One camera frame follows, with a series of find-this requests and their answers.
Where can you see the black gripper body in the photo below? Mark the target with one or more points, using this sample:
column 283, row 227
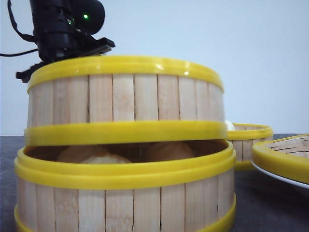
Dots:
column 87, row 45

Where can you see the bamboo steamer basket yellow rim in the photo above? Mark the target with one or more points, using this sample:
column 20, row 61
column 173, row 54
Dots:
column 124, row 99

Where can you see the bamboo steamer lid yellow rim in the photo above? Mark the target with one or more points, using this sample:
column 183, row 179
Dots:
column 287, row 157

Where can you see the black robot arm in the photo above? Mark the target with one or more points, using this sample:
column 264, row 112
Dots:
column 64, row 29

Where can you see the buns in bottom steamer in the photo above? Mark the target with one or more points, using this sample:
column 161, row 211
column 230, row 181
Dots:
column 126, row 153

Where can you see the white ceramic plate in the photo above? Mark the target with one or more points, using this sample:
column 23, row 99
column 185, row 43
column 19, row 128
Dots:
column 281, row 178

